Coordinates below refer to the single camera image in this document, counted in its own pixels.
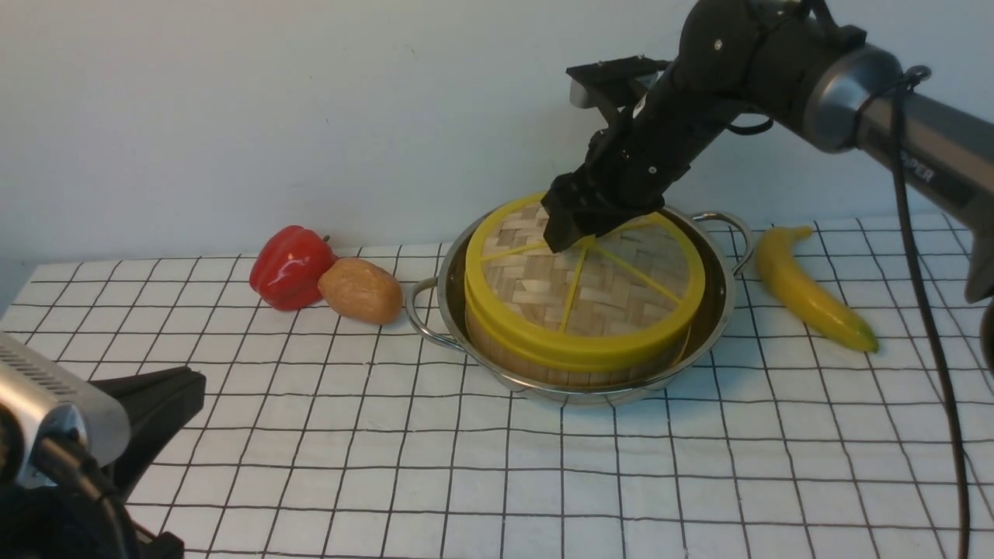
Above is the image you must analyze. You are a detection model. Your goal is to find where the red bell pepper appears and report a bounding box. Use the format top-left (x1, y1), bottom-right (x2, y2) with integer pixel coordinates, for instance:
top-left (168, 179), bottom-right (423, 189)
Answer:
top-left (248, 225), bottom-right (338, 312)

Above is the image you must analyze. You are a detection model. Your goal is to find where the woven bamboo steamer lid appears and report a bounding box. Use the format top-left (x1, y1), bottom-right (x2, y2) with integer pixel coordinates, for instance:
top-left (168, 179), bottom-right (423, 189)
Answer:
top-left (463, 195), bottom-right (707, 347)

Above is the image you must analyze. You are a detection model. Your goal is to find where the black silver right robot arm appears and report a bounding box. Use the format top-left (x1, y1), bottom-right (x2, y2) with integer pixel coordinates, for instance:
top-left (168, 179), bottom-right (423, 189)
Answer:
top-left (542, 1), bottom-right (993, 302)

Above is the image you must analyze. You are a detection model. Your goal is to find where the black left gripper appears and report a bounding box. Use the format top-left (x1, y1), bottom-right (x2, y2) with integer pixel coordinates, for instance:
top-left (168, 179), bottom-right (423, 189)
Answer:
top-left (2, 366), bottom-right (206, 558)

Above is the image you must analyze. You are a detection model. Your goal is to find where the black camera cable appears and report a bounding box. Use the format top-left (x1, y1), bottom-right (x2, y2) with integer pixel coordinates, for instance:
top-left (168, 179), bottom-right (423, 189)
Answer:
top-left (31, 439), bottom-right (141, 559)

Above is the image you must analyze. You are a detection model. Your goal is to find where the brown potato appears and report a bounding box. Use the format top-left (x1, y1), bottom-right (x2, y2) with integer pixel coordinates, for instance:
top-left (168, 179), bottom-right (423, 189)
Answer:
top-left (318, 257), bottom-right (404, 325)

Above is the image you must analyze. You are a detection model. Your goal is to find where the white checkered tablecloth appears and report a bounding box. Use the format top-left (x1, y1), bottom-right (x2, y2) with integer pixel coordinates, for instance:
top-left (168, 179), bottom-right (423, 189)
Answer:
top-left (2, 218), bottom-right (958, 558)

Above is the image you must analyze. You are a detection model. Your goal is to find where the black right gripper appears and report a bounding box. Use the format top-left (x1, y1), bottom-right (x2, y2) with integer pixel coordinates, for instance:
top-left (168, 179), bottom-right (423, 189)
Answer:
top-left (541, 61), bottom-right (746, 252)

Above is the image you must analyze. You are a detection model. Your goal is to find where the yellow banana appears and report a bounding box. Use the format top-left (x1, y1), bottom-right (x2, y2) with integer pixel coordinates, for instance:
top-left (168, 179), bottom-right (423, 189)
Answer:
top-left (755, 226), bottom-right (879, 353)

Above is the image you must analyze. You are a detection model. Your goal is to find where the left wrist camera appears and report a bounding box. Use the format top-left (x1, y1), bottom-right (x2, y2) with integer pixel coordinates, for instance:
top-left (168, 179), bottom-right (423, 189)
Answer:
top-left (1, 333), bottom-right (131, 489)

